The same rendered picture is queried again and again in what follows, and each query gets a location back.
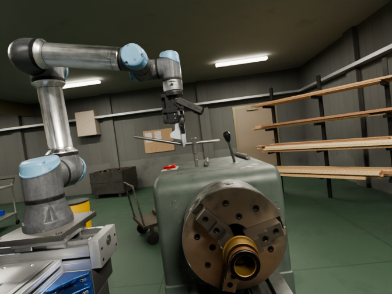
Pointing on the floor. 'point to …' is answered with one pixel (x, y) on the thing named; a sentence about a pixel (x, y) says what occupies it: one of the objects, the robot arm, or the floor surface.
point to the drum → (76, 206)
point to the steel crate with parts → (113, 181)
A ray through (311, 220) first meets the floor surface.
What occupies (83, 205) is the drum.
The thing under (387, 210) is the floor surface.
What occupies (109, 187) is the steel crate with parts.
